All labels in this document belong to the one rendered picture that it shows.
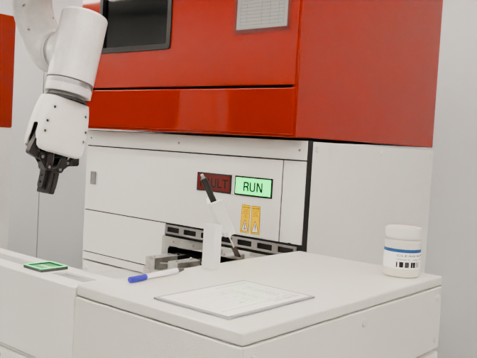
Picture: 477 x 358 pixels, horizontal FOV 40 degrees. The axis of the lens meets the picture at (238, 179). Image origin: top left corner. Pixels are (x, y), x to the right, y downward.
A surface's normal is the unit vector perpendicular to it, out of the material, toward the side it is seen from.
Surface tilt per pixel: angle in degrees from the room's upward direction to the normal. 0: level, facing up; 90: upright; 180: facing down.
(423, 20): 90
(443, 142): 90
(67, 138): 94
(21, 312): 90
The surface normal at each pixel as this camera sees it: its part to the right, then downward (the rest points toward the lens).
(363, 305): 0.77, 0.07
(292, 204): -0.64, 0.00
